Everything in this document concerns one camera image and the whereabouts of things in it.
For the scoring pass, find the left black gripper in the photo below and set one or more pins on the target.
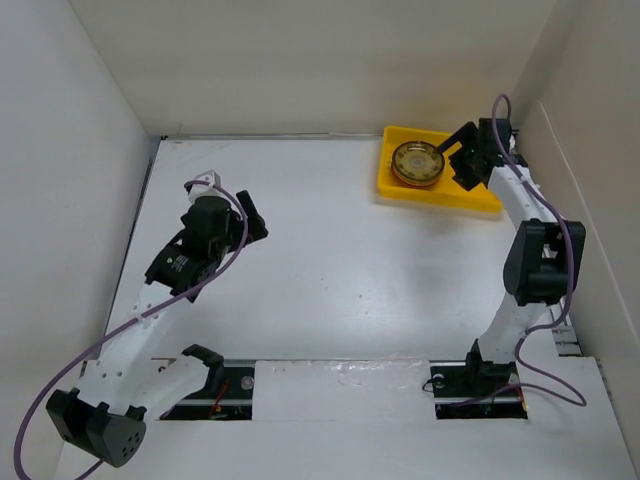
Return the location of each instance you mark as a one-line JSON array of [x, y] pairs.
[[256, 230]]

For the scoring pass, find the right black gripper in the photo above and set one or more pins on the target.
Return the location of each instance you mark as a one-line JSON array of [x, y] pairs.
[[466, 133]]

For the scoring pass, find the gold brown patterned plate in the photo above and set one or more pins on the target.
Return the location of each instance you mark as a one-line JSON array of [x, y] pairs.
[[417, 164]]

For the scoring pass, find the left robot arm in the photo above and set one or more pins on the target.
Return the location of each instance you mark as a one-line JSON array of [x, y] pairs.
[[107, 412]]

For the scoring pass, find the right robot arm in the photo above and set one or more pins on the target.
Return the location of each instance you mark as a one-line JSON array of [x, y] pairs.
[[542, 267]]

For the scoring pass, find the yellow plastic bin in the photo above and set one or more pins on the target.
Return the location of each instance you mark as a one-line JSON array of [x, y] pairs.
[[445, 192]]

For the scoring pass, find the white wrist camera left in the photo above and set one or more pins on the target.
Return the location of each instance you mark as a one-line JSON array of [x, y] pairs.
[[210, 179]]

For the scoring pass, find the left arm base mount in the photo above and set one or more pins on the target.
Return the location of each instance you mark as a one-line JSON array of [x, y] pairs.
[[231, 401]]

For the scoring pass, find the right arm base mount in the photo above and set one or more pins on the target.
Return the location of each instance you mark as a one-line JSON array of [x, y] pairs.
[[460, 394]]

